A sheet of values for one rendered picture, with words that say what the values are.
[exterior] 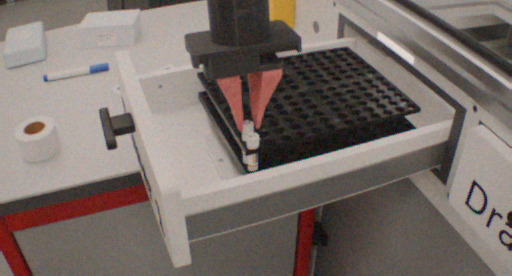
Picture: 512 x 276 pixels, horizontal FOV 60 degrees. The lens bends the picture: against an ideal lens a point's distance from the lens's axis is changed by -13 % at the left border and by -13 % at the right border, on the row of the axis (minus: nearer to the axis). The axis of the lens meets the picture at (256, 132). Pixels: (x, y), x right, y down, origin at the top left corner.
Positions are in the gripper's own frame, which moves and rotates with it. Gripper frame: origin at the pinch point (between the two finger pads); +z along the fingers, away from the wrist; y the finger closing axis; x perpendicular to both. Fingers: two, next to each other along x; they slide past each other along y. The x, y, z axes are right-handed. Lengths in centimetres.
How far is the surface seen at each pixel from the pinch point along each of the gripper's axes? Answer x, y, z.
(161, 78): -17.1, 7.6, 1.0
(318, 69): -11.9, -12.2, 1.2
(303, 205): 5.3, -4.0, 8.1
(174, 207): 9.3, 9.0, 2.0
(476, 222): 12.5, -22.5, 11.0
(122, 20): -60, 13, 4
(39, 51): -57, 33, 6
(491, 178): 12.8, -22.7, 4.7
